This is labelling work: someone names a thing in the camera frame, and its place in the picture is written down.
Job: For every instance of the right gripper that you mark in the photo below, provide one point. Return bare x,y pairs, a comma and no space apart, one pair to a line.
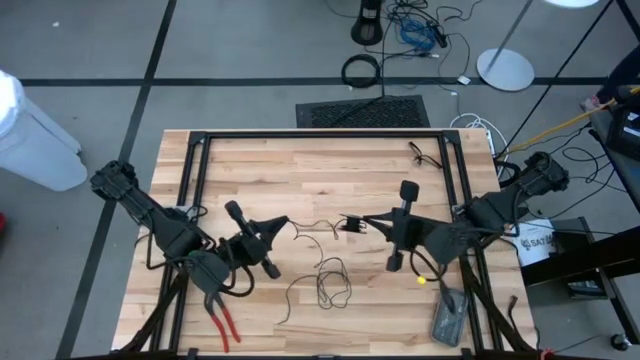
410,235

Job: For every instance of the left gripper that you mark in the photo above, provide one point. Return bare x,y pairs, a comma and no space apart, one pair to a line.
247,247

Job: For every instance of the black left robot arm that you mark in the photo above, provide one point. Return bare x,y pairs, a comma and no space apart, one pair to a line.
165,230

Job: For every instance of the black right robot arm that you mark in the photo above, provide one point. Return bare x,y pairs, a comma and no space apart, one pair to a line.
500,210

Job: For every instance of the black eyeglasses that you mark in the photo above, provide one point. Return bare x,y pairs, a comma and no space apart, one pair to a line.
415,159

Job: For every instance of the black floor mat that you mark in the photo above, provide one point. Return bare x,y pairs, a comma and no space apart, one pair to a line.
365,112

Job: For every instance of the grey clear plastic case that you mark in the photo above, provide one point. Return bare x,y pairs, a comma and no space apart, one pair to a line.
449,325

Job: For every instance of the white power strip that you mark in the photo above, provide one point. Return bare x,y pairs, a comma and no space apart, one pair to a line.
490,142

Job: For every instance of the white printed paper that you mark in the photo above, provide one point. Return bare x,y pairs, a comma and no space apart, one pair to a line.
530,245

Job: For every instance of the small white adapter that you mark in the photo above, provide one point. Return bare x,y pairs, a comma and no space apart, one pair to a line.
464,80

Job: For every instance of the black power strip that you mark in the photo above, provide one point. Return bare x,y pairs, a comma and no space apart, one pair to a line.
440,36

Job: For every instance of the black stand foot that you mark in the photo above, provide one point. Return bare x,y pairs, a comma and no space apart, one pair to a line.
367,30

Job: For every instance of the black equipment cart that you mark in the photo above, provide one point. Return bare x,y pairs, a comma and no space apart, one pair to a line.
590,252

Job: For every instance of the white trash bin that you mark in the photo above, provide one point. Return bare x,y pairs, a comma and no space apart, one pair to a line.
35,145

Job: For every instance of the black device with label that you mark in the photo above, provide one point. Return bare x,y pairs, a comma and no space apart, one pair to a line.
629,130

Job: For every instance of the black caster wheel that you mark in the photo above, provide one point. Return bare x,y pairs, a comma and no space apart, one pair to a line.
620,342

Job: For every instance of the person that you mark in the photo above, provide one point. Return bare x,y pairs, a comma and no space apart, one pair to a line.
622,70

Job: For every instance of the black aluminium table frame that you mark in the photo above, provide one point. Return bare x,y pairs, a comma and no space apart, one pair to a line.
325,134

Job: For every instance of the white round pedestal stand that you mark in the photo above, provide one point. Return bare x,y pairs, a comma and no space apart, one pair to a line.
505,70

